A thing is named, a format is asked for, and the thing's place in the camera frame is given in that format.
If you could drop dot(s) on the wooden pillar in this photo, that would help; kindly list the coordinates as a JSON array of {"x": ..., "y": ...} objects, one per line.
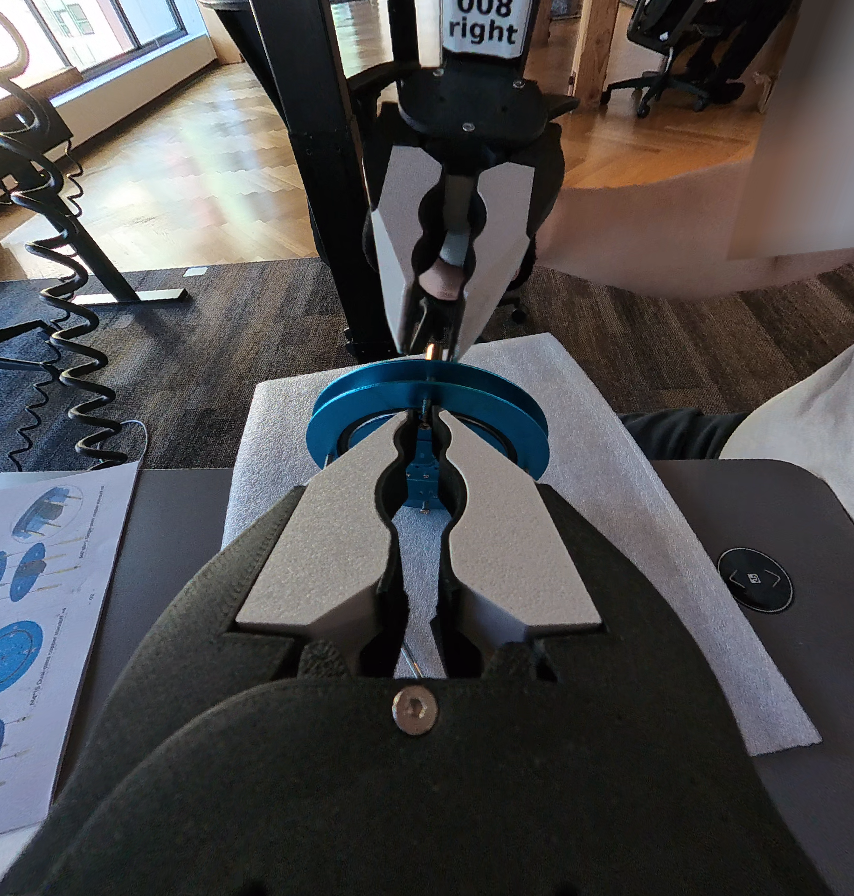
[{"x": 595, "y": 49}]

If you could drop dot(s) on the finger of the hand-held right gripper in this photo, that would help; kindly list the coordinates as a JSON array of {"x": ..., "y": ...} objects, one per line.
[
  {"x": 507, "y": 224},
  {"x": 395, "y": 231}
]

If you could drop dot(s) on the white foam sheet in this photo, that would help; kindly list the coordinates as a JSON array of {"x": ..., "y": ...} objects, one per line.
[{"x": 643, "y": 560}]

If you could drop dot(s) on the open instruction booklet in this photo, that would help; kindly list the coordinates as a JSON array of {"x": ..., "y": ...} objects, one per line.
[{"x": 49, "y": 630}]

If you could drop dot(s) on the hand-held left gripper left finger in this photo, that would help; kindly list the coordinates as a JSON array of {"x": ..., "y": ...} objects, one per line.
[{"x": 315, "y": 560}]

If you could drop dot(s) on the black mesh office chair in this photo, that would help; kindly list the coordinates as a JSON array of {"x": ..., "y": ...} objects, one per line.
[{"x": 664, "y": 28}]

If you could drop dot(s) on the dark grey desk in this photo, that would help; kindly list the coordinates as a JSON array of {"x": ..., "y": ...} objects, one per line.
[{"x": 168, "y": 525}]

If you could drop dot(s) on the wide glass window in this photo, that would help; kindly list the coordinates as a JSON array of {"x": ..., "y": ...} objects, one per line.
[{"x": 84, "y": 21}]

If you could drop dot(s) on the blue round metal base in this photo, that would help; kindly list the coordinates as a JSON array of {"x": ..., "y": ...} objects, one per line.
[{"x": 483, "y": 413}]

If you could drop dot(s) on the white floor tag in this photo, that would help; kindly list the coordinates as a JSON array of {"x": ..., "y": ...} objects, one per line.
[{"x": 196, "y": 272}]

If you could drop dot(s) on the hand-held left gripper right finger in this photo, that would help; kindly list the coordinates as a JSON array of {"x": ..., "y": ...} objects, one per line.
[{"x": 518, "y": 560}]

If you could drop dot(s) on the person's dark pants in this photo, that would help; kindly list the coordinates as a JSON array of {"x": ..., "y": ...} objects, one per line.
[{"x": 678, "y": 434}]

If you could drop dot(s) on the person's right hand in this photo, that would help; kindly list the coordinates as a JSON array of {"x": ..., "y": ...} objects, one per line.
[{"x": 444, "y": 280}]

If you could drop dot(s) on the person's right forearm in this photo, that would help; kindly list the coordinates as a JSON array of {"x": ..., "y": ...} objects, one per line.
[{"x": 643, "y": 238}]

